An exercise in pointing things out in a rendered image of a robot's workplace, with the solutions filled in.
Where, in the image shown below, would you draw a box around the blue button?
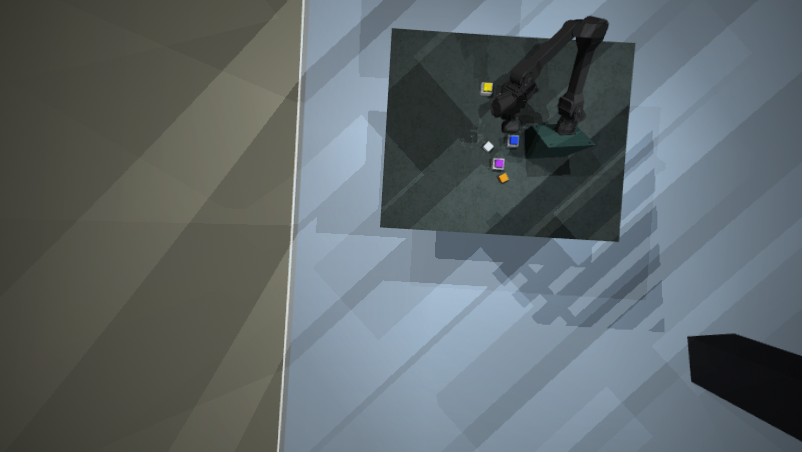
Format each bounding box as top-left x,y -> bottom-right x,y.
505,135 -> 519,148

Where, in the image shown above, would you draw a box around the yellow button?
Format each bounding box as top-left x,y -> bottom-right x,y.
479,82 -> 493,96

